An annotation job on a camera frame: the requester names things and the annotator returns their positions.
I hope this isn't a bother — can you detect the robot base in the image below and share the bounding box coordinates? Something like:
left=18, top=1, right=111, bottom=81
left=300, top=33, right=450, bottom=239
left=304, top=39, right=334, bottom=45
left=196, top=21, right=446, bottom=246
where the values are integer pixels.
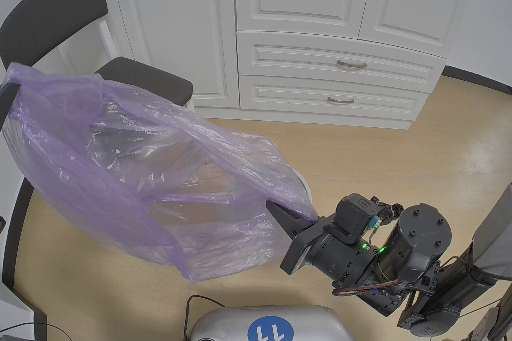
left=188, top=305, right=357, bottom=341

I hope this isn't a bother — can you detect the white chair dark grey seat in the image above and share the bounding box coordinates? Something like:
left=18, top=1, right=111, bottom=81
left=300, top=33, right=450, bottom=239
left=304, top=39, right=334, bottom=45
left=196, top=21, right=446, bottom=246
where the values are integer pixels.
left=0, top=0, right=197, bottom=113

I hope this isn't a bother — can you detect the black plastic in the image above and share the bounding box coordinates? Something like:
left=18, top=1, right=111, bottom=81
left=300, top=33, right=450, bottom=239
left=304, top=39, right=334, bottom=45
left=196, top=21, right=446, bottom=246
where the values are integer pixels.
left=371, top=196, right=405, bottom=221

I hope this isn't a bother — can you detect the black cable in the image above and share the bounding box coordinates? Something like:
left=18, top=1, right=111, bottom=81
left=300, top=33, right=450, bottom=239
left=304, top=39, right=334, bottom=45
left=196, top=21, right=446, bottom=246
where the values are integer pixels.
left=0, top=321, right=77, bottom=341
left=184, top=295, right=226, bottom=338

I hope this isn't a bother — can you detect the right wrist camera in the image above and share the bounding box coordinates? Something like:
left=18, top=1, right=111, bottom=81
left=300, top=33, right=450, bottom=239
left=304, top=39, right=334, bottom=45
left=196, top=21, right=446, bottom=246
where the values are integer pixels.
left=324, top=193, right=381, bottom=245

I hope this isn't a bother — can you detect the white trash bin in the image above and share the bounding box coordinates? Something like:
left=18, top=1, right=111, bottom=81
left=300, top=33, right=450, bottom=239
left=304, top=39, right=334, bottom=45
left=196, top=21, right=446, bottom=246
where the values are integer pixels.
left=290, top=168, right=313, bottom=212

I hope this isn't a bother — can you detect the purple plastic bag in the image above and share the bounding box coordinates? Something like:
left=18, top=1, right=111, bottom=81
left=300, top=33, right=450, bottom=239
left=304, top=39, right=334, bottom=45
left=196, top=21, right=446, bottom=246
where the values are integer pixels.
left=2, top=63, right=319, bottom=283

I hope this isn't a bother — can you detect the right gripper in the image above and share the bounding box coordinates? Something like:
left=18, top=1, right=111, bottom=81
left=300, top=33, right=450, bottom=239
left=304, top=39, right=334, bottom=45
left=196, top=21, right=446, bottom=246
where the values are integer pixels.
left=266, top=200, right=385, bottom=287

